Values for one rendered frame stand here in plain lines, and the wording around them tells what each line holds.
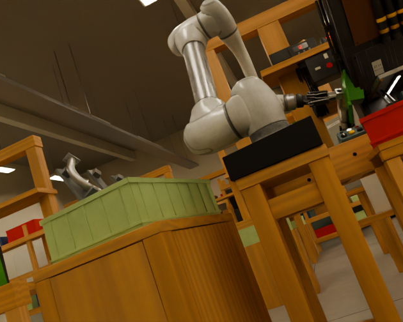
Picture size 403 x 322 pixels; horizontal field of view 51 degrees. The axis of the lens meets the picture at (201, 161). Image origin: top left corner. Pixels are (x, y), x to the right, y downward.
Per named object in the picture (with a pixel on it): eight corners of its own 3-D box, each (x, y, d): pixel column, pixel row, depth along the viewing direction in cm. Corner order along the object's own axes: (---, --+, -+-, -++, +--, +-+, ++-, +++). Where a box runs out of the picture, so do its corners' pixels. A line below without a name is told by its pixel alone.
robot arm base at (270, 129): (309, 122, 146) (302, 108, 147) (250, 148, 148) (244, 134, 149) (306, 135, 163) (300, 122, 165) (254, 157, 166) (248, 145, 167)
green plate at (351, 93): (367, 107, 203) (360, 66, 207) (349, 109, 205) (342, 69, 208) (363, 113, 214) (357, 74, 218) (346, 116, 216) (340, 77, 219)
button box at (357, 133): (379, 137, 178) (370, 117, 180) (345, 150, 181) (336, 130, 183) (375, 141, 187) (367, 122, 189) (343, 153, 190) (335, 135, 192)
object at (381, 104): (436, 117, 210) (406, 59, 218) (377, 140, 215) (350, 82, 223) (426, 125, 228) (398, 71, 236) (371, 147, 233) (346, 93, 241)
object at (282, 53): (296, 54, 246) (292, 44, 248) (272, 65, 249) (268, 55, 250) (297, 59, 253) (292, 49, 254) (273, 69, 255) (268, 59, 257)
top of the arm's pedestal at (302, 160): (329, 154, 134) (324, 142, 135) (238, 191, 142) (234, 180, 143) (332, 164, 164) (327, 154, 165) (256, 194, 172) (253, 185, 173)
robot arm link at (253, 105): (283, 116, 147) (258, 63, 152) (238, 139, 153) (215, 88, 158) (292, 123, 162) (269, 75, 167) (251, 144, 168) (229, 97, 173)
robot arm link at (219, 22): (237, 21, 205) (213, 36, 209) (217, -12, 195) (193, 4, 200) (238, 30, 194) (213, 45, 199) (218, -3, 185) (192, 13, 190)
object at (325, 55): (343, 69, 235) (332, 47, 238) (314, 82, 237) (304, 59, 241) (341, 77, 247) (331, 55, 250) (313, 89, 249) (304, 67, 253)
